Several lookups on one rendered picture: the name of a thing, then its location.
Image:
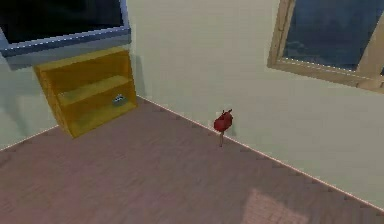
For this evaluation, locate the small grey checked object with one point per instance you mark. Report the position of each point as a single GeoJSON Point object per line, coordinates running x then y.
{"type": "Point", "coordinates": [118, 99]}

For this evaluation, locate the wooden framed window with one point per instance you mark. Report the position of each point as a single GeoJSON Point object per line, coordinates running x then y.
{"type": "Point", "coordinates": [333, 33]}

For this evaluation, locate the red round object on stick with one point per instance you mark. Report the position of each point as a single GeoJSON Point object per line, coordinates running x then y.
{"type": "Point", "coordinates": [223, 122]}

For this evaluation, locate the yellow wooden shelf unit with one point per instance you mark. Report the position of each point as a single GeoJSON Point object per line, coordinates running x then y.
{"type": "Point", "coordinates": [87, 90]}

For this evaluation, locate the grey framed window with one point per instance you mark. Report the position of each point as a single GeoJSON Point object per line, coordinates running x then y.
{"type": "Point", "coordinates": [60, 20]}

